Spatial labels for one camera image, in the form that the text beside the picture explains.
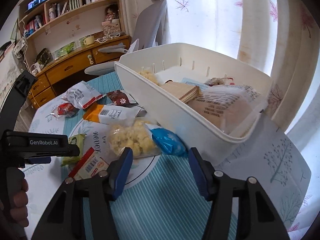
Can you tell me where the wooden bookshelf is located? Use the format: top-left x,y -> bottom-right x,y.
17,0 -> 126,41

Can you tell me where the blue snack packet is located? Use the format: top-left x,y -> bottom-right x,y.
146,124 -> 187,157

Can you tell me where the white leaf print curtain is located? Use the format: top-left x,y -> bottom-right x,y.
117,0 -> 320,240

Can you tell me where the green pineapple cake packet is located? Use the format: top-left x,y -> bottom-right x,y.
61,134 -> 85,166

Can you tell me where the left human hand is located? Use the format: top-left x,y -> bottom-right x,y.
10,179 -> 29,228

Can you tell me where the brown wafer biscuit pack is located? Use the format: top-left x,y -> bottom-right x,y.
161,81 -> 201,103

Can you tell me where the red striped white snack packet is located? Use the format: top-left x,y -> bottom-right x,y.
68,147 -> 109,180

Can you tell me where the orange and white snack packet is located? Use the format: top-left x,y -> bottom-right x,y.
82,103 -> 142,125

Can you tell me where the dark red snowflake packet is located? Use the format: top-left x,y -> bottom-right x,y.
106,90 -> 138,106

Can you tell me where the clear bag yellow popcorn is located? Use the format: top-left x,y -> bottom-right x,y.
107,118 -> 161,159

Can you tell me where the patterned teal white tablecloth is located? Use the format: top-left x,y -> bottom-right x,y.
23,71 -> 312,240

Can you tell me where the white red large snack bag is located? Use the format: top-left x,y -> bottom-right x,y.
62,81 -> 105,109

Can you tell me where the large clear bread bag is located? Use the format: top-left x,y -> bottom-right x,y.
187,85 -> 266,137

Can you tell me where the wooden desk with drawers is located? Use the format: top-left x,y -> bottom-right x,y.
28,35 -> 131,109

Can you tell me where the white plastic storage bin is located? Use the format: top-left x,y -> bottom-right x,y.
114,43 -> 272,165

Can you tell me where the grey office chair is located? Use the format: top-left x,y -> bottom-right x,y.
84,0 -> 168,76

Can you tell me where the small red wrapped candy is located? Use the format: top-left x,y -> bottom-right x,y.
51,102 -> 79,118

